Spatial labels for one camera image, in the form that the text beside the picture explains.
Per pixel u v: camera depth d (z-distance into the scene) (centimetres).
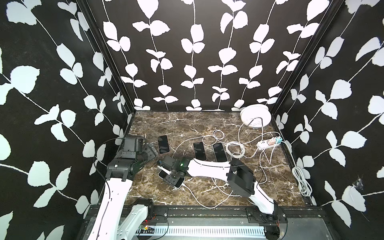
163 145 101
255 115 99
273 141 96
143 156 60
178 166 67
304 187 82
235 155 96
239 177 51
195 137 105
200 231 70
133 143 51
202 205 78
